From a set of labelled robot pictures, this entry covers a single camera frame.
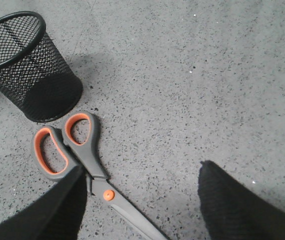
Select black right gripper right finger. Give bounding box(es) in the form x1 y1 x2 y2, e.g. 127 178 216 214
197 160 285 240

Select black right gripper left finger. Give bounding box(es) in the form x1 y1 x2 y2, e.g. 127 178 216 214
0 166 87 240

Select grey orange scissors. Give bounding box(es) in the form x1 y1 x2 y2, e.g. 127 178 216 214
31 111 167 240

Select black mesh pen cup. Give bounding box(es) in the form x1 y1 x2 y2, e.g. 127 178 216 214
0 11 83 123

